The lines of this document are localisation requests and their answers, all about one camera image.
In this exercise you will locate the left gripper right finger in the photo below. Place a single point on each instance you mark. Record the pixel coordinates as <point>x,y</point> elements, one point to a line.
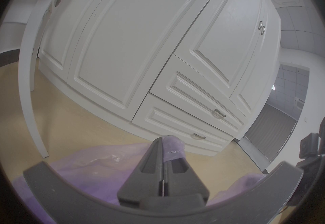
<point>190,187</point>

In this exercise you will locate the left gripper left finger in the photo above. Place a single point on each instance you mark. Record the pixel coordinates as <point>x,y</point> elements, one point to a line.
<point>137,187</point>

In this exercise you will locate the purple plastic bag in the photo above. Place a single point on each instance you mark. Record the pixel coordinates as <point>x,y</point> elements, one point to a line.
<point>101,167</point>

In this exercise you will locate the white wardrobe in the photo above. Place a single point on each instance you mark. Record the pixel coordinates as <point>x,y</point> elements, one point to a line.
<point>142,40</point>

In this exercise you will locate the white chair grey cushions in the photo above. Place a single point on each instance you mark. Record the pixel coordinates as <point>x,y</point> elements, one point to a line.
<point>26,78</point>

